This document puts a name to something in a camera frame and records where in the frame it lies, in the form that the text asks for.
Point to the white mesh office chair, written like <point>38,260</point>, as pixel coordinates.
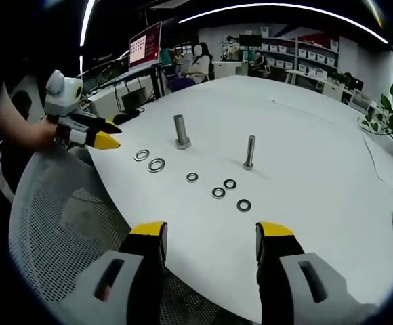
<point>64,210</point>

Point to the person's left hand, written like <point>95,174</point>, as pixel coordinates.
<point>45,133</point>

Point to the black monitor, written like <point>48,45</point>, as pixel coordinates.
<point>250,40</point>

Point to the long ceiling light strip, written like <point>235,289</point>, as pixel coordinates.
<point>284,8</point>

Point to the thin threaded stud bolt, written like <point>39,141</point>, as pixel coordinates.
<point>250,150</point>

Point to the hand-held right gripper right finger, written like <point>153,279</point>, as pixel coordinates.
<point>294,287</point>

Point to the thick threaded stud bolt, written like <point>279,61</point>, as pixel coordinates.
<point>181,130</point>

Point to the small steel washer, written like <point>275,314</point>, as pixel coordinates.
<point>214,193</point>
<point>226,184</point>
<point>239,205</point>
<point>188,177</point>

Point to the short ceiling light strip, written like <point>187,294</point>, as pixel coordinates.
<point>86,23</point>

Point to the shelf with white boxes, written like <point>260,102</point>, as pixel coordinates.
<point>301,55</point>

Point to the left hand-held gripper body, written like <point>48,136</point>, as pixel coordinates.
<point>59,98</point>

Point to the monitor with red screen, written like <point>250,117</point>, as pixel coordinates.
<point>145,45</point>

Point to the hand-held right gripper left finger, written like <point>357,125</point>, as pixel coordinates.
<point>122,287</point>

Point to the large steel washer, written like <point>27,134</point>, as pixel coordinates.
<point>137,156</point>
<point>150,166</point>

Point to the dark computer monitor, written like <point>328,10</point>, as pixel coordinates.
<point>105,72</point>

